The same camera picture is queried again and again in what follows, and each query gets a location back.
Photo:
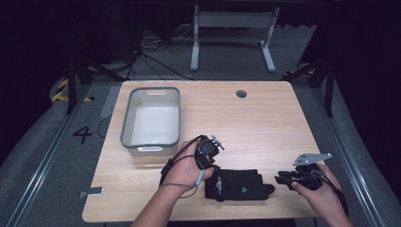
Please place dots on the white bin with grey rim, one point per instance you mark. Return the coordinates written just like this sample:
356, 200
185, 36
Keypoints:
154, 124

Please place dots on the black metal stand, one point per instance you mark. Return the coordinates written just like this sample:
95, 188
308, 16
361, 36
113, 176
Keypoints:
72, 85
329, 91

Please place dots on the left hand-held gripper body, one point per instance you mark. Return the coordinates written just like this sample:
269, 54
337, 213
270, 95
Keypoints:
208, 148

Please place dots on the person's left hand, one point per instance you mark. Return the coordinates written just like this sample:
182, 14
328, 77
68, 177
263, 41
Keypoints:
184, 170

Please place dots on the metal floor rail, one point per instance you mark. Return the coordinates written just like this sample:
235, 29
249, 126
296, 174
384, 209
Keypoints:
44, 164
346, 157

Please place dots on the white desk frame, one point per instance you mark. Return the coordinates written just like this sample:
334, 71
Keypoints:
235, 19

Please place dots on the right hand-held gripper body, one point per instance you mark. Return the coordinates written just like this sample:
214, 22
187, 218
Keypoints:
310, 159

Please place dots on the silver metal bracket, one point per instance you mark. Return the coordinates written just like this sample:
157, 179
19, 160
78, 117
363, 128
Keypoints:
94, 191

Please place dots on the yellow black hazard tape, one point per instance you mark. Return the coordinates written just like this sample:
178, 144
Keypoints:
60, 93

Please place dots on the person's right hand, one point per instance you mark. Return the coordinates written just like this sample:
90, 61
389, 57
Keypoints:
326, 195

